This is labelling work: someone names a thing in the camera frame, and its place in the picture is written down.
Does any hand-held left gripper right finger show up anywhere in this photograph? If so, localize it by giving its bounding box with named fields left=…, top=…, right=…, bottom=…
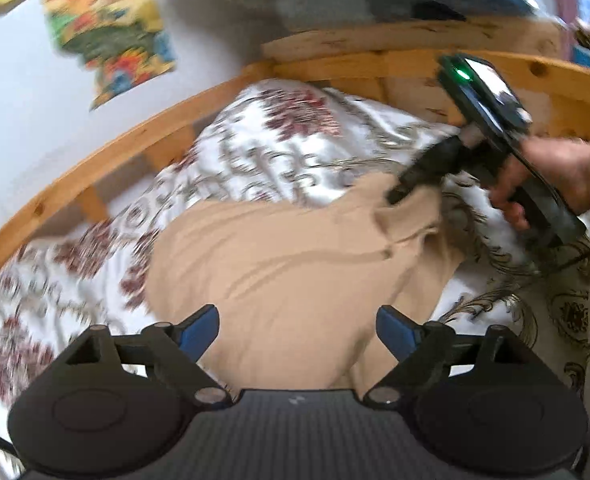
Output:
left=364, top=304, right=542, bottom=407

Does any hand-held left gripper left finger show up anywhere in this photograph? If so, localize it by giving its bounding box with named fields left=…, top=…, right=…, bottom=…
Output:
left=61, top=304, right=232, bottom=407

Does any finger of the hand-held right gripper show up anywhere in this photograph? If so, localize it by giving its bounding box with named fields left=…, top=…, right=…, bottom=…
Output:
left=385, top=135, right=468, bottom=207

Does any beige hoodie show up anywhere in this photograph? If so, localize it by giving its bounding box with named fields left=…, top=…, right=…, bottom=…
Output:
left=145, top=172, right=468, bottom=391

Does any person's right hand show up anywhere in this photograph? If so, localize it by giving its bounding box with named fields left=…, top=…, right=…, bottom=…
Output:
left=489, top=136, right=590, bottom=232

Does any cream gold-patterned cloth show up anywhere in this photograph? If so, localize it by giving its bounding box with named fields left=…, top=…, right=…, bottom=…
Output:
left=437, top=207, right=590, bottom=480

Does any white floral bedsheet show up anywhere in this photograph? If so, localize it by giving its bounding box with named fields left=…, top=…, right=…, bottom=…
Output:
left=0, top=82, right=550, bottom=461

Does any wooden bed frame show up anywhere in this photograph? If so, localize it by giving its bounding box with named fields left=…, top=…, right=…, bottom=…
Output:
left=0, top=20, right=590, bottom=292

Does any colourful wall poster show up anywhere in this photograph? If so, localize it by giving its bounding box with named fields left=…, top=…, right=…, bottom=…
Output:
left=42, top=0, right=178, bottom=111

